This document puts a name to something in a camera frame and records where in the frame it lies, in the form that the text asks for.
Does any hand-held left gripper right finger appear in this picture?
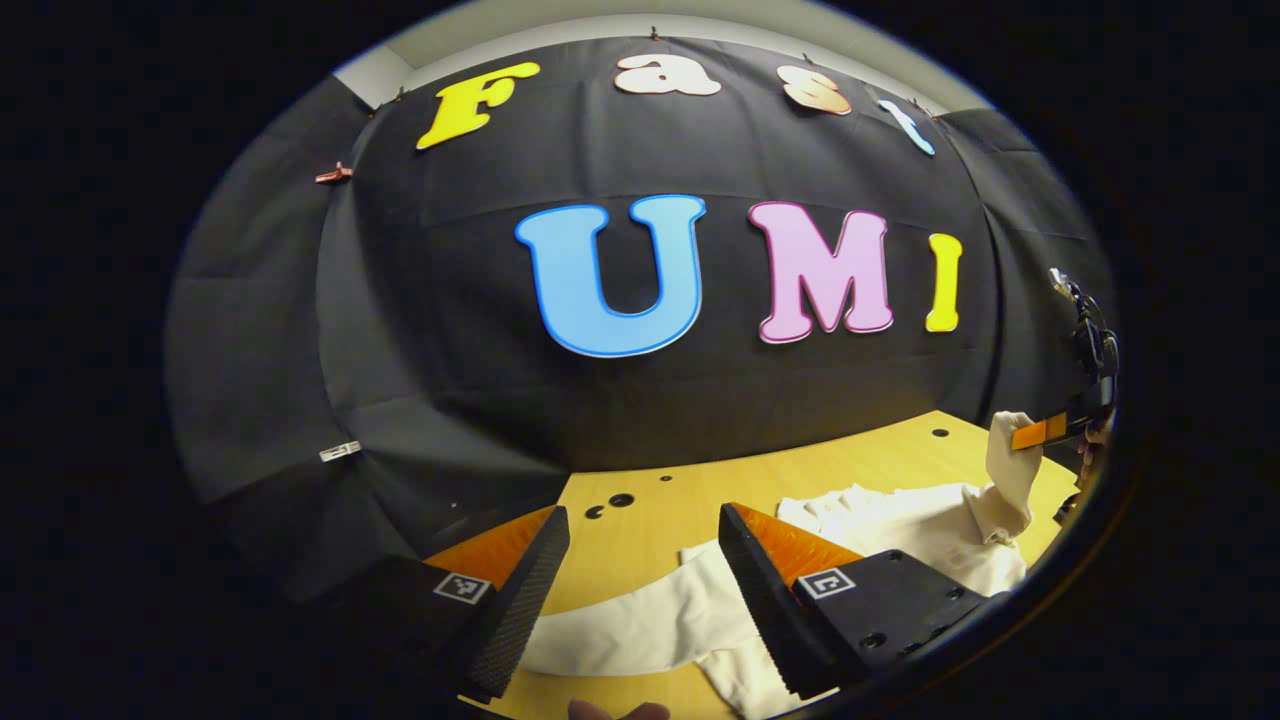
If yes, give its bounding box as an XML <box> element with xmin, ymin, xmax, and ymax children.
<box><xmin>718</xmin><ymin>502</ymin><xmax>993</xmax><ymax>701</ymax></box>

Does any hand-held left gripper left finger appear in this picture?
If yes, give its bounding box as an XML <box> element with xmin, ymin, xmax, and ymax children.
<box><xmin>340</xmin><ymin>505</ymin><xmax>571</xmax><ymax>703</ymax></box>

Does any black backdrop cloth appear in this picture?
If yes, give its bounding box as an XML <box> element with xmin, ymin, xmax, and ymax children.
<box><xmin>165</xmin><ymin>35</ymin><xmax>1119</xmax><ymax>601</ymax></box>

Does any cream white sweatshirt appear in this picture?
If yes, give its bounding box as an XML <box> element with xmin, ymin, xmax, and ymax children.
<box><xmin>520</xmin><ymin>410</ymin><xmax>1046</xmax><ymax>720</ymax></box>

